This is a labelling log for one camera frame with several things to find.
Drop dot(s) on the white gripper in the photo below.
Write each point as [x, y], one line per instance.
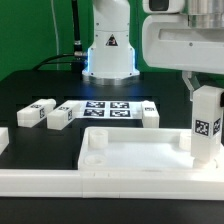
[184, 35]

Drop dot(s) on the white desk top tray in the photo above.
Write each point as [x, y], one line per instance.
[136, 149]

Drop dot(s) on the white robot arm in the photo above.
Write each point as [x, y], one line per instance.
[111, 58]

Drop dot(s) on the fiducial marker sheet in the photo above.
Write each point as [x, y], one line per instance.
[109, 110]

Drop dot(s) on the white front fence bar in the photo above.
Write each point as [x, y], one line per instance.
[197, 185]

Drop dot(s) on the white fence bar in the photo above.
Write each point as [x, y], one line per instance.
[197, 185]
[4, 139]

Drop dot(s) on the white left fence bar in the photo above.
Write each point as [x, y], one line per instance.
[4, 139]

